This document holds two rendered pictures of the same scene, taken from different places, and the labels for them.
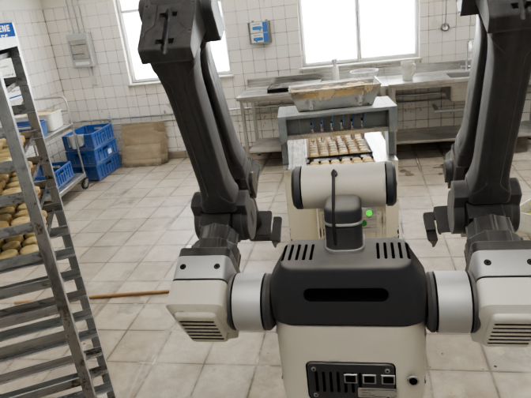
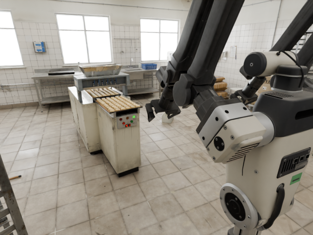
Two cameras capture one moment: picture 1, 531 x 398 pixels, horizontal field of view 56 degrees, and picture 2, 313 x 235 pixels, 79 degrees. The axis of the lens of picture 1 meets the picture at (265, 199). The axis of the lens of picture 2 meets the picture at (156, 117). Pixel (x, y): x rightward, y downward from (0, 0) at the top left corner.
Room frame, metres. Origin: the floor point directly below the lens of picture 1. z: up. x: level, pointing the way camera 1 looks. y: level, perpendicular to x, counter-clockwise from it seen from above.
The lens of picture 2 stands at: (0.48, 0.51, 1.59)
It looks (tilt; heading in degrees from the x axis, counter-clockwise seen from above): 21 degrees down; 323
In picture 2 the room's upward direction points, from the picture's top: straight up
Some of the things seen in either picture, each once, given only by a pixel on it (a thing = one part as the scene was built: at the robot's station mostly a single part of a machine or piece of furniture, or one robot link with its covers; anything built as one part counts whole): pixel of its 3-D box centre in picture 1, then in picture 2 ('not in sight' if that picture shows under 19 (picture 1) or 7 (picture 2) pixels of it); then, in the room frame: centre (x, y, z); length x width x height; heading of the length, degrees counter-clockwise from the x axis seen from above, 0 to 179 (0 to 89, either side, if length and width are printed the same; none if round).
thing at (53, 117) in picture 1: (39, 122); not in sight; (5.69, 2.41, 0.90); 0.44 x 0.36 x 0.20; 86
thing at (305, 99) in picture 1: (333, 95); (101, 70); (3.16, -0.51, 1.25); 0.56 x 0.29 x 0.14; 85
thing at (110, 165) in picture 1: (96, 167); not in sight; (6.42, 2.16, 0.10); 0.60 x 0.40 x 0.20; 165
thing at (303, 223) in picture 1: (336, 191); (98, 114); (3.64, -0.55, 0.42); 1.28 x 0.72 x 0.84; 175
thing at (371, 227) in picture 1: (352, 220); (126, 120); (2.30, -0.42, 0.77); 0.24 x 0.04 x 0.14; 85
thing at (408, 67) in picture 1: (408, 70); not in sight; (5.61, -1.73, 0.98); 0.20 x 0.14 x 0.20; 28
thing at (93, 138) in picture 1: (88, 137); not in sight; (6.42, 2.16, 0.50); 0.60 x 0.40 x 0.20; 170
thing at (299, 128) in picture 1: (336, 132); (103, 86); (3.16, -0.51, 1.01); 0.72 x 0.33 x 0.34; 85
